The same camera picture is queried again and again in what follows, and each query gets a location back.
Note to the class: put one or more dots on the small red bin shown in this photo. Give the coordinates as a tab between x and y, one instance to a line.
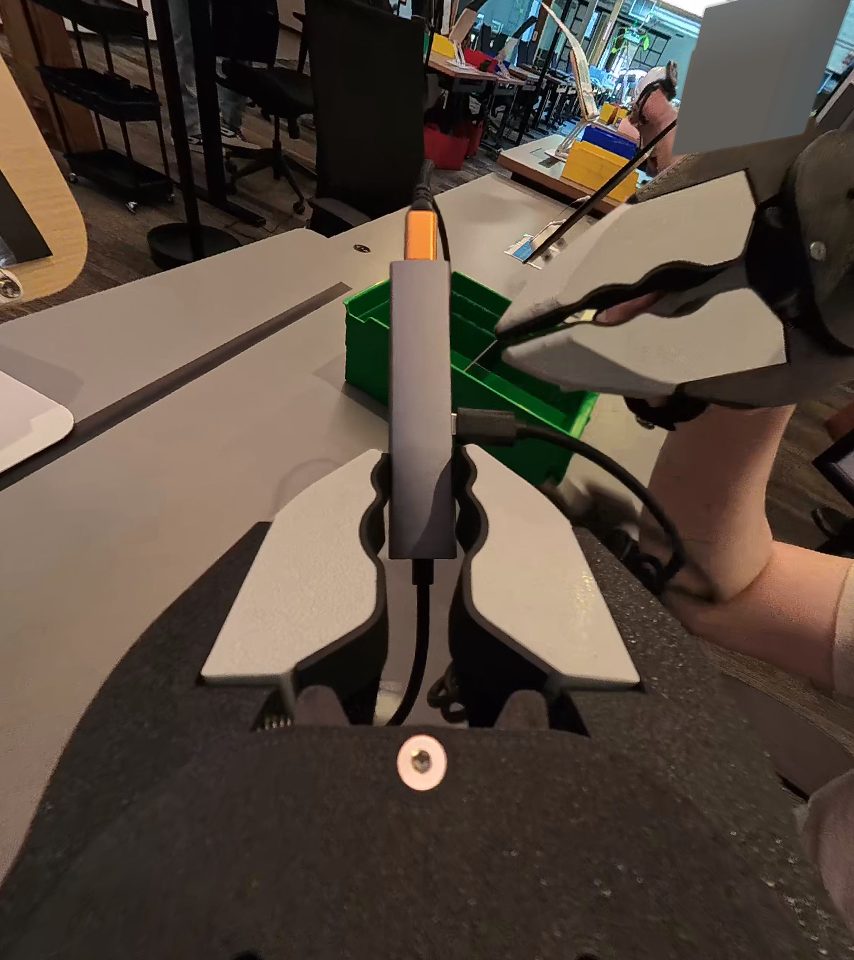
446	146

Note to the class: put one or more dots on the yellow plastic bin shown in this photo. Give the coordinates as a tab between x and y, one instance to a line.
596	169

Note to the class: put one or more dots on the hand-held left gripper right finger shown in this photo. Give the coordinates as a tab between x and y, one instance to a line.
539	592

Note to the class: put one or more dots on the black floor stand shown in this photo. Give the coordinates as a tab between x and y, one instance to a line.
191	244

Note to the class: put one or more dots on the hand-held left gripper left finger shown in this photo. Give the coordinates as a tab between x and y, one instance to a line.
299	585

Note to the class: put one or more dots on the black rolling cart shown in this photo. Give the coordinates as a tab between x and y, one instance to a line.
108	101

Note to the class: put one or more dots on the blue plastic bin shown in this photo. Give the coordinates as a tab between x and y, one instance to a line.
611	139

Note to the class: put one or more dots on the black mesh chair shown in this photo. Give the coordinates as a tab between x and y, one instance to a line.
363	112

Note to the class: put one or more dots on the green plastic bin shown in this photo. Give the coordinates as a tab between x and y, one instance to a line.
397	352

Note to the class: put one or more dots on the black office chair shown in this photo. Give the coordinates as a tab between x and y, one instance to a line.
269	90

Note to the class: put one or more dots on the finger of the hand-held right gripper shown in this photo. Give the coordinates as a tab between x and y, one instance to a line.
667	352
667	225

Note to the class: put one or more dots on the wooden instruction sign board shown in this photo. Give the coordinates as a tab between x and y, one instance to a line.
29	172

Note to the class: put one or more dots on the grey usb hub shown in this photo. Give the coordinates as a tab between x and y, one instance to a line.
421	390

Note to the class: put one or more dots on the person's right forearm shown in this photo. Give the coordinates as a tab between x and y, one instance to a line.
734	495

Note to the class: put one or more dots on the black tablet on stand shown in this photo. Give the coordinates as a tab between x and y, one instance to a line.
599	195

